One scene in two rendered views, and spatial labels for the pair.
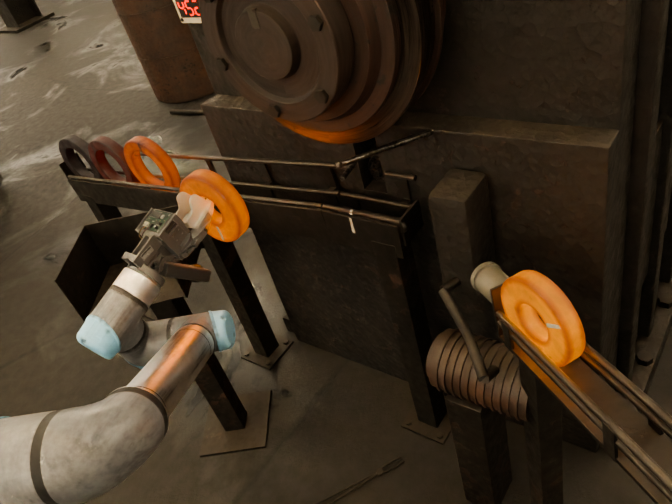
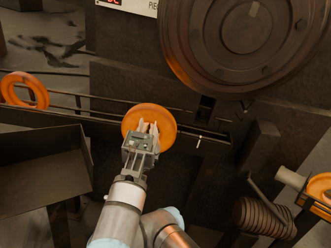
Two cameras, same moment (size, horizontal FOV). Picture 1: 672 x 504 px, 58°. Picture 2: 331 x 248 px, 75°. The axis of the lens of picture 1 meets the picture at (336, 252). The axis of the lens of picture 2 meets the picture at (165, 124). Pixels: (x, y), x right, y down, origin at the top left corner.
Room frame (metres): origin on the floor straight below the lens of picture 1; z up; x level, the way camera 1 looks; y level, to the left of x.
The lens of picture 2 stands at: (0.67, 0.52, 1.19)
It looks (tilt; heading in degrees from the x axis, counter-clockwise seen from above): 34 degrees down; 315
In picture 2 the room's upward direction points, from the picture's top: 13 degrees clockwise
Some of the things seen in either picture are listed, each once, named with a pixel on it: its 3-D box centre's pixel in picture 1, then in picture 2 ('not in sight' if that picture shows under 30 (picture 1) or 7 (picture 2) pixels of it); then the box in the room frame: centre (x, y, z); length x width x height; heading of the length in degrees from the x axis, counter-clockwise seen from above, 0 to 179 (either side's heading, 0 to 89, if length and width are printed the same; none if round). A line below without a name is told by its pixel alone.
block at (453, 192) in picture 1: (465, 232); (254, 149); (0.91, -0.25, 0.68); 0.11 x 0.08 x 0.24; 134
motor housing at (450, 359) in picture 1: (496, 433); (244, 243); (0.74, -0.21, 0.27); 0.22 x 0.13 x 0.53; 44
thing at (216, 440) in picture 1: (183, 344); (51, 220); (1.21, 0.46, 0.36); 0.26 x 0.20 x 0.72; 79
